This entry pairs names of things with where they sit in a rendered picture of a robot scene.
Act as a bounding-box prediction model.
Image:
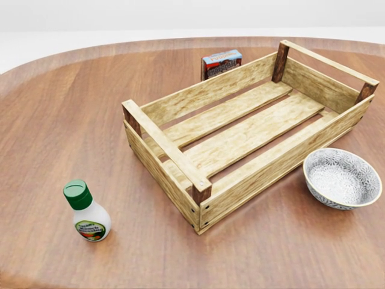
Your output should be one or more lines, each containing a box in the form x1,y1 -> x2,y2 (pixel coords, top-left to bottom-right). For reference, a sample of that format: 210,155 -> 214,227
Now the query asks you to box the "grey patterned bowl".
303,148 -> 383,211

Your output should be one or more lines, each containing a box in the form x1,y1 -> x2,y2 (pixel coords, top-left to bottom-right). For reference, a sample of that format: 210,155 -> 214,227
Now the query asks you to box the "blue chocolate pudding box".
200,49 -> 244,82

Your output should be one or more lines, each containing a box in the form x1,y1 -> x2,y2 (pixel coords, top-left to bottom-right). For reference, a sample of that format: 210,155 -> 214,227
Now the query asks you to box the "white green-capped salad dressing bottle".
63,179 -> 112,243

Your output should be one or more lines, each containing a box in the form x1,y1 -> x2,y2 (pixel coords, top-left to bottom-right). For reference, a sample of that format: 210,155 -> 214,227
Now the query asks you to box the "wooden slat tray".
121,40 -> 380,236

